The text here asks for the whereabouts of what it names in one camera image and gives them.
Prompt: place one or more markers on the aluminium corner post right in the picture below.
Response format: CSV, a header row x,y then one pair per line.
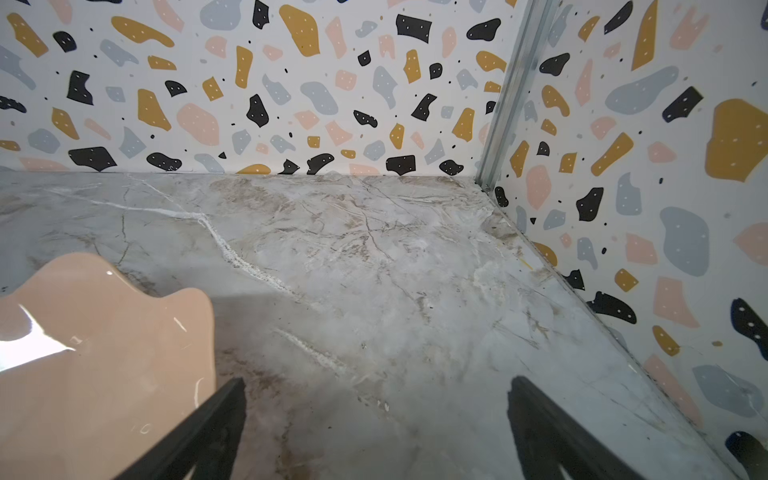
x,y
536,22

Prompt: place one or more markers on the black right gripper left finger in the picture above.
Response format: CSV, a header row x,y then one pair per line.
x,y
202,446

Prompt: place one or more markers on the pink scalloped fruit bowl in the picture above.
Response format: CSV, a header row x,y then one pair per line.
x,y
95,372

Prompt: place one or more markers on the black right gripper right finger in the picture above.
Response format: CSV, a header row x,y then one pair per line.
x,y
550,444

